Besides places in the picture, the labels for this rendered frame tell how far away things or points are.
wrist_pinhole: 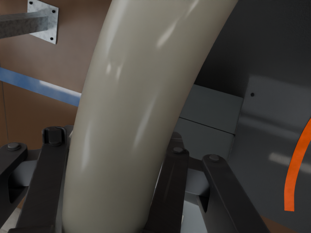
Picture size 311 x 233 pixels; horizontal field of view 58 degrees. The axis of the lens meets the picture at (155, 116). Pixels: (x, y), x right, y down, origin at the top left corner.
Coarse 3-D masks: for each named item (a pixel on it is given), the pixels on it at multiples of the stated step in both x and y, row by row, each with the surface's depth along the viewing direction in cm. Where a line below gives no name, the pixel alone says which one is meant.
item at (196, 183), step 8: (176, 136) 18; (168, 144) 17; (176, 144) 17; (192, 160) 15; (200, 160) 15; (192, 168) 14; (200, 168) 14; (192, 176) 14; (200, 176) 14; (192, 184) 14; (200, 184) 14; (208, 184) 14; (192, 192) 15; (200, 192) 14; (208, 192) 14
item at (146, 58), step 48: (144, 0) 6; (192, 0) 6; (96, 48) 7; (144, 48) 7; (192, 48) 7; (96, 96) 7; (144, 96) 7; (96, 144) 8; (144, 144) 8; (96, 192) 8; (144, 192) 8
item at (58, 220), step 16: (48, 128) 14; (64, 128) 15; (48, 144) 14; (64, 144) 14; (48, 160) 13; (64, 160) 13; (32, 176) 12; (48, 176) 12; (64, 176) 13; (32, 192) 11; (48, 192) 11; (32, 208) 10; (48, 208) 10; (16, 224) 9; (32, 224) 9; (48, 224) 9
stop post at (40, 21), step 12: (36, 0) 151; (36, 12) 152; (48, 12) 151; (0, 24) 126; (12, 24) 132; (24, 24) 139; (36, 24) 146; (48, 24) 154; (0, 36) 129; (12, 36) 135; (36, 36) 160; (48, 36) 157
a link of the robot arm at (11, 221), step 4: (16, 208) 62; (16, 212) 60; (12, 216) 59; (16, 216) 59; (8, 220) 58; (12, 220) 58; (16, 220) 58; (4, 224) 57; (8, 224) 57; (12, 224) 57; (0, 228) 56; (4, 228) 56; (8, 228) 56; (0, 232) 55; (4, 232) 55
